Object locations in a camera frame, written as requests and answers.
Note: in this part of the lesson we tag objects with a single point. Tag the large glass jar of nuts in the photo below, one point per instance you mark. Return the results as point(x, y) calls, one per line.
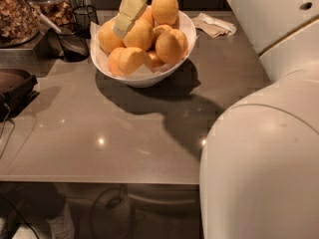
point(18, 23)

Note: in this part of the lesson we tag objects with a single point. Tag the orange in bowl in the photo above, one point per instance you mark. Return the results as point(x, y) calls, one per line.
point(172, 46)
point(165, 11)
point(131, 59)
point(108, 40)
point(141, 35)

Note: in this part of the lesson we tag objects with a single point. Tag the centre orange in bowl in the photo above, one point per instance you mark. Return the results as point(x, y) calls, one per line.
point(141, 35)

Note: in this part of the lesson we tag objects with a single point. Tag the left orange in bowl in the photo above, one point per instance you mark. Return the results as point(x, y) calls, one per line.
point(108, 40)

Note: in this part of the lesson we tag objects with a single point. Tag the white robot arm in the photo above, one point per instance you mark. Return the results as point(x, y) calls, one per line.
point(259, 168)

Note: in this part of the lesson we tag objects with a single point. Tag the small orange behind right orange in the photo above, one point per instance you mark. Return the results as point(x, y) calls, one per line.
point(160, 29)

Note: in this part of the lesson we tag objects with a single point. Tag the right orange in bowl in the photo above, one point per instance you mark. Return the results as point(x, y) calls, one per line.
point(172, 46)

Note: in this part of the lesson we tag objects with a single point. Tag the steel counter shelf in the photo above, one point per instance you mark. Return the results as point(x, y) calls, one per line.
point(32, 56)

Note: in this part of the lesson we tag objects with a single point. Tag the low orange between front oranges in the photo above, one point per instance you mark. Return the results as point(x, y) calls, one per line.
point(155, 59)

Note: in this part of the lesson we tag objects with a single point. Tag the front orange in bowl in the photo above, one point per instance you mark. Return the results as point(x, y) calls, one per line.
point(131, 59)

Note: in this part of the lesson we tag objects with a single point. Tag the front left partly hidden orange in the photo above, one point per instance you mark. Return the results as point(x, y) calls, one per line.
point(113, 62)

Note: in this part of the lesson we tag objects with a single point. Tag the white utensil handle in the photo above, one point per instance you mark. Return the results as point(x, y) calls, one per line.
point(48, 22)

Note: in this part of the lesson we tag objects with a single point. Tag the crumpled paper napkin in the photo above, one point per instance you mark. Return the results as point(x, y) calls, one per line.
point(212, 26)

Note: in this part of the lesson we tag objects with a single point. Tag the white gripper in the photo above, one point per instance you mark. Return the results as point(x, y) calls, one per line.
point(130, 8)

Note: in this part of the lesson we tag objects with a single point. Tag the black wire mesh cup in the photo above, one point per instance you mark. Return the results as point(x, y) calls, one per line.
point(85, 15)

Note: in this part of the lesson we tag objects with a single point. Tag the top orange in bowl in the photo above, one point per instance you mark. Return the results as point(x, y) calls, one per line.
point(165, 11)

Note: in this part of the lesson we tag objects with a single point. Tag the white ceramic bowl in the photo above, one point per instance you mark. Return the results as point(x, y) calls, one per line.
point(143, 79)

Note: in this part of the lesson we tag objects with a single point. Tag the back left small orange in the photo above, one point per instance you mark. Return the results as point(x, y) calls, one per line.
point(148, 15)

